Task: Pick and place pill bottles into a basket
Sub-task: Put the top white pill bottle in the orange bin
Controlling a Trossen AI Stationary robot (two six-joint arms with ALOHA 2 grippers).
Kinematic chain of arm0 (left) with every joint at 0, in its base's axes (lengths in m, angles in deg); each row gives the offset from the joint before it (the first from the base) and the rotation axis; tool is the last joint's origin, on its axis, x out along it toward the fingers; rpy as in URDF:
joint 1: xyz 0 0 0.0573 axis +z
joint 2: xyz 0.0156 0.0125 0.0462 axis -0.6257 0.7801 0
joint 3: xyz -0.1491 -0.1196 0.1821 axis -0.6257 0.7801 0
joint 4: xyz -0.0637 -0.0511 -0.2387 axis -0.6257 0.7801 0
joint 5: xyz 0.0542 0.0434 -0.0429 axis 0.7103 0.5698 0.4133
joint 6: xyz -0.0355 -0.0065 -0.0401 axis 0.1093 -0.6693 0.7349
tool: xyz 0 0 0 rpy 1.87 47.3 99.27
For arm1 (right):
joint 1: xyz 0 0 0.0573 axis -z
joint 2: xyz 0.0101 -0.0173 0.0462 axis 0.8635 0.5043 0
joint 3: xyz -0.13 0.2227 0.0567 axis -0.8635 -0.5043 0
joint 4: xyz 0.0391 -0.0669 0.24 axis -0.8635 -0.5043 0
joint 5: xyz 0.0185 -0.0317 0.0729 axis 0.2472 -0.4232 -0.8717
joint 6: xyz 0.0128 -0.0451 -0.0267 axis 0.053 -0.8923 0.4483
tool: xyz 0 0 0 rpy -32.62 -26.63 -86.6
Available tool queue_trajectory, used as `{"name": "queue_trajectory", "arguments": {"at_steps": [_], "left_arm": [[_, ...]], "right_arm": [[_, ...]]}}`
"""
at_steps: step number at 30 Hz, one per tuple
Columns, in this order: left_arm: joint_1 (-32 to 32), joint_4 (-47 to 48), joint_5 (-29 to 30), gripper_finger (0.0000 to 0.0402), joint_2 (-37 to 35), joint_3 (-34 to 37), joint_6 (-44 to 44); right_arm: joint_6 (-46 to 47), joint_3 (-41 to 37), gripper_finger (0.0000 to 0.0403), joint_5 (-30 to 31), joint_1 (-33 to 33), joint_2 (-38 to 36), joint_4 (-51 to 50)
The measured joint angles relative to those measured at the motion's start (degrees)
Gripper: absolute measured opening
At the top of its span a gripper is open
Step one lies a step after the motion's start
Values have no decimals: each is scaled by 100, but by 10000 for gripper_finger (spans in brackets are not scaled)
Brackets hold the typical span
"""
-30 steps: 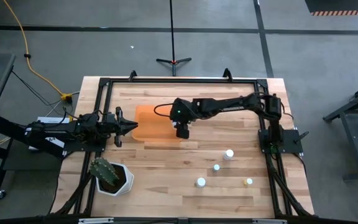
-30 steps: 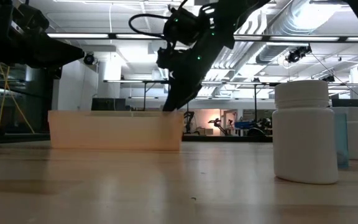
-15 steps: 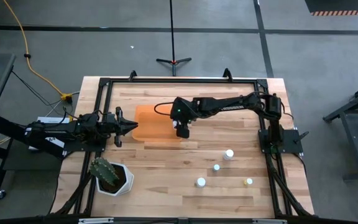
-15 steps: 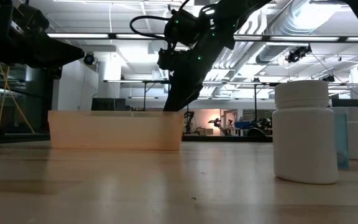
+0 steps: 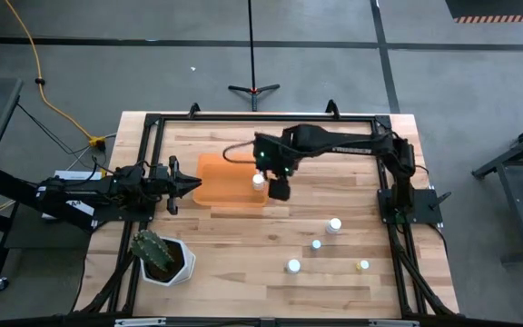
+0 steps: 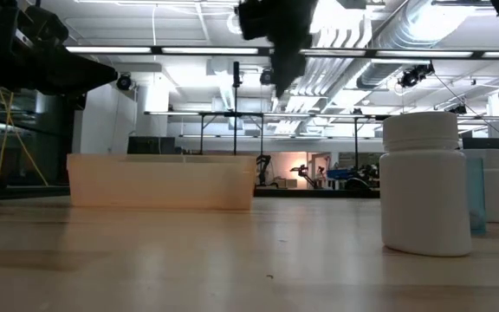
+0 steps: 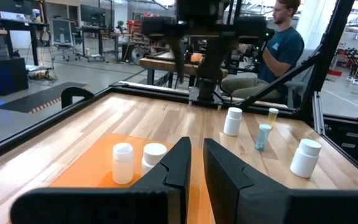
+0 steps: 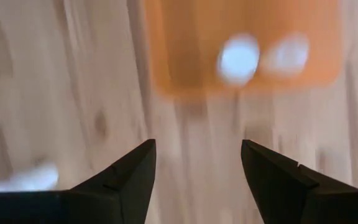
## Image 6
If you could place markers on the black computer monitor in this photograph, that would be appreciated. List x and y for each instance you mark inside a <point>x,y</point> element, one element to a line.
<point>487,143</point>
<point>150,145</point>

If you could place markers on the black background station frame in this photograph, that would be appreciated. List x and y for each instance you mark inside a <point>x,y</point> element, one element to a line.
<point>215,114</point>

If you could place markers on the black aluminium table frame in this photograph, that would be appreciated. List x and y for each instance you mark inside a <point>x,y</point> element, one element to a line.
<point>319,193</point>

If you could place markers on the black ceiling-mounted camera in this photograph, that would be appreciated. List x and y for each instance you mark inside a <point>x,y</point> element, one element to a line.
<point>412,77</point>
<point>267,77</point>
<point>124,81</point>

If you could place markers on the blue pill vial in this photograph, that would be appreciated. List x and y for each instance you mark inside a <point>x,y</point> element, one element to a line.
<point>477,199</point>

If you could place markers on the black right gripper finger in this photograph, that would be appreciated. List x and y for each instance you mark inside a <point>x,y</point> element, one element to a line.
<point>286,65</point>

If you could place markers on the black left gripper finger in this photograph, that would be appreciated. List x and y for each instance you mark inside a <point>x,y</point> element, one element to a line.
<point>93,76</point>

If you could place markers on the black tripod stand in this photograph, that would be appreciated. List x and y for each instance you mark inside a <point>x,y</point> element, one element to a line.
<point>235,108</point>

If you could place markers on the orange translucent plastic basket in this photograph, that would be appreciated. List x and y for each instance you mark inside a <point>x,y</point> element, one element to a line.
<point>158,186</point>

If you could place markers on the white pill bottle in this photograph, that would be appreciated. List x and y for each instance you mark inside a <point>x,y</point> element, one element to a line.
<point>496,190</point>
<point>423,195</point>

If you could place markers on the long ceiling light strip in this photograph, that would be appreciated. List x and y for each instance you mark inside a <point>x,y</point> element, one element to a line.
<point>108,50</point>
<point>210,50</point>
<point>425,53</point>

